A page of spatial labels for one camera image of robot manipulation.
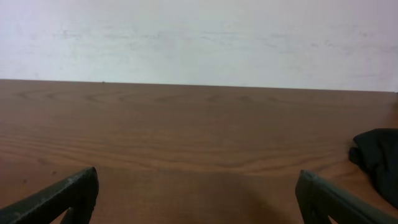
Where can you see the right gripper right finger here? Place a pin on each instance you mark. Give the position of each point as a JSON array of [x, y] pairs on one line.
[[321, 202]]

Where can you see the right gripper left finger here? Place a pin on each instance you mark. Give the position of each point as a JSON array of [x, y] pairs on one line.
[[74, 197]]

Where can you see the crumpled black garment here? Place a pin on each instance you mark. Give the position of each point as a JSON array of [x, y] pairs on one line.
[[375, 153]]

